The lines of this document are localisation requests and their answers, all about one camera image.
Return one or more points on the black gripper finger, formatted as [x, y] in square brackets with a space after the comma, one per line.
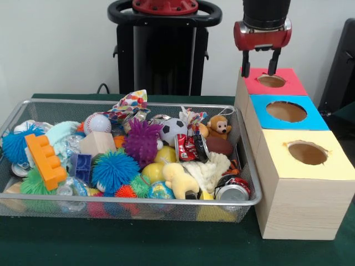
[272, 69]
[245, 69]

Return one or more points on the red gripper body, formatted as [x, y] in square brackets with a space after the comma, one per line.
[260, 37]

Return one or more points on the white baseball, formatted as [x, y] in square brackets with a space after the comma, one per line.
[97, 124]

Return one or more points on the plain wooden block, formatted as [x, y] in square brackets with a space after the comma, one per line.
[97, 142]

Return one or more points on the blue toy brick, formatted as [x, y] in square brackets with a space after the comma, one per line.
[80, 166]

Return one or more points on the wooden box with three holes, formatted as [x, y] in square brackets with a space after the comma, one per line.
[305, 207]

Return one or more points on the brown monkey plush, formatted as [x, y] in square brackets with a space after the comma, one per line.
[219, 127]

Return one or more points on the dark green tablecloth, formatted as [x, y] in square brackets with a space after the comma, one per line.
[138, 243]
[346, 110]

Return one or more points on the small soccer ball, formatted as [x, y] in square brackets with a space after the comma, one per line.
[173, 130]

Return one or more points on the crushed red soda can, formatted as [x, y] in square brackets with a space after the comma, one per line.
[185, 148]

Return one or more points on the purple spiky ball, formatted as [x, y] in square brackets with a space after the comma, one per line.
[141, 142]

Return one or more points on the yellow plush animal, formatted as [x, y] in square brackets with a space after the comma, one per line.
[178, 180]

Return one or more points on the light teal cloth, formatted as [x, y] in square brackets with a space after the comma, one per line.
[62, 133]

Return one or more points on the orange toy brick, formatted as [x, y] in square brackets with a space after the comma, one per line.
[45, 160]

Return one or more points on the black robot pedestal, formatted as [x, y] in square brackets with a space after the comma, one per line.
[166, 55]

